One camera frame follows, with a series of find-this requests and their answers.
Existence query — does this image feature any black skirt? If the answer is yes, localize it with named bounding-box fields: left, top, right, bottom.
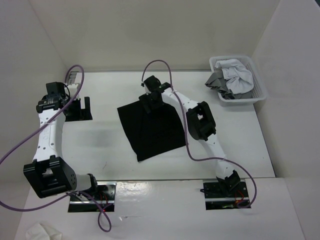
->
left=117, top=101, right=186, bottom=162

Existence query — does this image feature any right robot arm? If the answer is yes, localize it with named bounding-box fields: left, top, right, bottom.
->
left=139, top=75, right=241, bottom=197

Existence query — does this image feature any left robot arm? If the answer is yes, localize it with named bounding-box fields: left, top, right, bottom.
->
left=23, top=82, right=100, bottom=200

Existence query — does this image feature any grey skirt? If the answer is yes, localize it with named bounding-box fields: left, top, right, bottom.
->
left=205, top=72, right=253, bottom=100

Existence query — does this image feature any white skirt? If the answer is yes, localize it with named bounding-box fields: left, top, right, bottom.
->
left=215, top=59, right=254, bottom=95

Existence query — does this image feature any white plastic laundry basket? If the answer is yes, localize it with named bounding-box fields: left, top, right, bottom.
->
left=209, top=55, right=267, bottom=106

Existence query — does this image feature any white crumpled cloth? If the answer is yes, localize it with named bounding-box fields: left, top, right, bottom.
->
left=25, top=222, right=63, bottom=240

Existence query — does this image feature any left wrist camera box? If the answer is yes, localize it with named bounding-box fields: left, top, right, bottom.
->
left=65, top=83, right=81, bottom=100

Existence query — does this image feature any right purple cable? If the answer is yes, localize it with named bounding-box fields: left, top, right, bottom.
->
left=141, top=59, right=257, bottom=209

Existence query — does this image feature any purple cable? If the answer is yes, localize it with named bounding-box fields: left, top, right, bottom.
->
left=141, top=59, right=257, bottom=209
left=0, top=65, right=112, bottom=233

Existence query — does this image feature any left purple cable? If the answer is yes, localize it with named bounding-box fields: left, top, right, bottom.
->
left=0, top=65, right=112, bottom=233

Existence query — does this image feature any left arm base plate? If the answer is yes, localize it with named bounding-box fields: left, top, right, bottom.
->
left=68, top=181, right=117, bottom=213

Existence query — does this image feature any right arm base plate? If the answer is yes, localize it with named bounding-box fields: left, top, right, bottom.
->
left=200, top=180, right=250, bottom=210

